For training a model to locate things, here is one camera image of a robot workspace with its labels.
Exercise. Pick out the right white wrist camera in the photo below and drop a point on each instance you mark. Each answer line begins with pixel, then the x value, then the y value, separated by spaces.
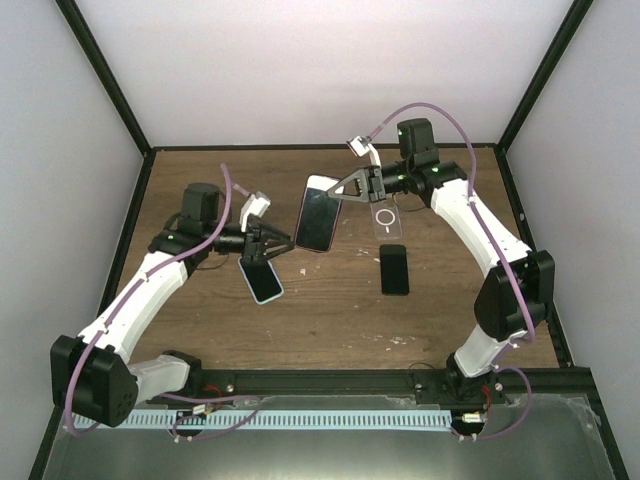
pixel 362 146

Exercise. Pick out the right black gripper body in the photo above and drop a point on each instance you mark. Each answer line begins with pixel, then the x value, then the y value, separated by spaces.
pixel 377 191

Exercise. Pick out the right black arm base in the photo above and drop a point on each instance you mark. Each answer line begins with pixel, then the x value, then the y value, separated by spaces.
pixel 441 386

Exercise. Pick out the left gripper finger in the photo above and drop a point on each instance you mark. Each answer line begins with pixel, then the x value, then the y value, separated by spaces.
pixel 270 232
pixel 269 251

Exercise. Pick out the black phone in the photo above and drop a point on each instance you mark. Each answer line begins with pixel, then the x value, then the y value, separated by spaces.
pixel 394 270

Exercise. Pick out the grey metal front plate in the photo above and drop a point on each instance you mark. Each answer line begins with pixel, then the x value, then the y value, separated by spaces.
pixel 528 437

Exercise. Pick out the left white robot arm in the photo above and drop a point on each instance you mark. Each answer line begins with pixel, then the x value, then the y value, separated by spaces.
pixel 92 373

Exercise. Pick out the clear magsafe phone case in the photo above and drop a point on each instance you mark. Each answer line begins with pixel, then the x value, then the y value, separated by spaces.
pixel 386 220

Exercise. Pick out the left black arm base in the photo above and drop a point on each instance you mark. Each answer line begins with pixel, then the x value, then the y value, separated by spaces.
pixel 179 374

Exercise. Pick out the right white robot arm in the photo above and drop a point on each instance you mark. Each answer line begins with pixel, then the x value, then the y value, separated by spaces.
pixel 517 291

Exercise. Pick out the light blue slotted cable duct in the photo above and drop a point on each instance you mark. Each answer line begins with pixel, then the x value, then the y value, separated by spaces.
pixel 401 420

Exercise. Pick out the phone in light blue case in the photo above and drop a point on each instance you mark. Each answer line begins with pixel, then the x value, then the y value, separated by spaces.
pixel 262 281

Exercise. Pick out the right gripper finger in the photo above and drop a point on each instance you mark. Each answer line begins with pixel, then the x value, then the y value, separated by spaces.
pixel 355 191
pixel 361 174

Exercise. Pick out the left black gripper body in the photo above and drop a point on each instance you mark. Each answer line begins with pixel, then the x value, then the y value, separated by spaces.
pixel 251 251

